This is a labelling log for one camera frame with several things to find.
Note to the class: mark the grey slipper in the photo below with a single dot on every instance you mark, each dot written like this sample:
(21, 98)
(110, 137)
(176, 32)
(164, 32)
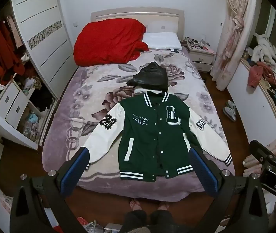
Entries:
(231, 104)
(229, 115)

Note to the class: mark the person's right leg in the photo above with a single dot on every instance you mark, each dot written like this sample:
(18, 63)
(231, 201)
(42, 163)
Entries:
(162, 220)

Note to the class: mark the green white varsity jacket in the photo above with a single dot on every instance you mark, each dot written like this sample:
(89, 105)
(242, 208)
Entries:
(152, 136)

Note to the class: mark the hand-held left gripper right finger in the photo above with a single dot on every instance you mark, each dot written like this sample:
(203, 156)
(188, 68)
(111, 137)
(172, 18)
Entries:
(204, 172)

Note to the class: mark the person's leg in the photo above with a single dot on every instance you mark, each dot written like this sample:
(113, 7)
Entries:
(162, 220)
(135, 220)

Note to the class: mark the red duvet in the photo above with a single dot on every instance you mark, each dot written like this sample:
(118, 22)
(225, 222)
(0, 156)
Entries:
(108, 41)

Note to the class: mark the leopard print garment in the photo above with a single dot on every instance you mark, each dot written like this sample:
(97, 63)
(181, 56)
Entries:
(35, 83)

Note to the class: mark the black leather jacket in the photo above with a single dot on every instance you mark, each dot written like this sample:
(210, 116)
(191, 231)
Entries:
(150, 77)

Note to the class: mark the clutter of small toiletries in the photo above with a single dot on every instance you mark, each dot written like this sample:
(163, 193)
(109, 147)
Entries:
(196, 42)

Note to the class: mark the bed with floral blanket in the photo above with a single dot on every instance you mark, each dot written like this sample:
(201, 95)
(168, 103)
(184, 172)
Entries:
(91, 89)

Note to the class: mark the white nightstand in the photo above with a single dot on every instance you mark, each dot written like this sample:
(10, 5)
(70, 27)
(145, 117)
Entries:
(201, 54)

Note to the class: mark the pink floral curtain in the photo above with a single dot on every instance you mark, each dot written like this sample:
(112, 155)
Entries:
(232, 41)

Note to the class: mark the white fluffy garment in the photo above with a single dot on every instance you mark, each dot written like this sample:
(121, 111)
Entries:
(265, 48)

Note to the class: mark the pink floral cloth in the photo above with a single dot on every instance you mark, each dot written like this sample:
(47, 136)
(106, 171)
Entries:
(252, 166)
(5, 203)

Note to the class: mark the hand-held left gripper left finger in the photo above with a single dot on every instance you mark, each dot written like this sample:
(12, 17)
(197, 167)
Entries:
(77, 167)

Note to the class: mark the pink hanging garment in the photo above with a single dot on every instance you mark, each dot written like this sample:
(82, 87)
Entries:
(14, 30)

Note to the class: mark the white wardrobe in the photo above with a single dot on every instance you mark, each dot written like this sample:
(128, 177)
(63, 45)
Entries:
(43, 9)

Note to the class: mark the teal clothes pile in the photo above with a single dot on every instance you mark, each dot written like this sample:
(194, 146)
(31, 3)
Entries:
(32, 121)

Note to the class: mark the pink crumpled garment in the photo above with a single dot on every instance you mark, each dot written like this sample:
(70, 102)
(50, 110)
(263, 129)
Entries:
(255, 74)

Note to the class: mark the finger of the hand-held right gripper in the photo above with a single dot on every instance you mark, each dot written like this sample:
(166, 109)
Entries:
(259, 150)

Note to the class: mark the plastic packaging pile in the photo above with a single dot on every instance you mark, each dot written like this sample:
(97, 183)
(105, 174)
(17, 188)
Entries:
(91, 227)

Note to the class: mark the white pillow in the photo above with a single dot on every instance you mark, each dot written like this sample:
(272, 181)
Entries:
(162, 41)

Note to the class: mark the white drawer unit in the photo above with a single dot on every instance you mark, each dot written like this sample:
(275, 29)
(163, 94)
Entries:
(9, 99)

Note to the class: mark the person's left leg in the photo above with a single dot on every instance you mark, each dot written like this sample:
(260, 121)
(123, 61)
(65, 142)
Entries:
(135, 220)

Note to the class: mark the red hanging clothes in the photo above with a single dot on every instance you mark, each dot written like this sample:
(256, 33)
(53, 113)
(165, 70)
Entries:
(4, 51)

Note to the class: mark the beige bed headboard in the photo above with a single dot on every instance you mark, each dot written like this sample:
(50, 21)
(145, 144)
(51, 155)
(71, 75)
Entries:
(138, 13)

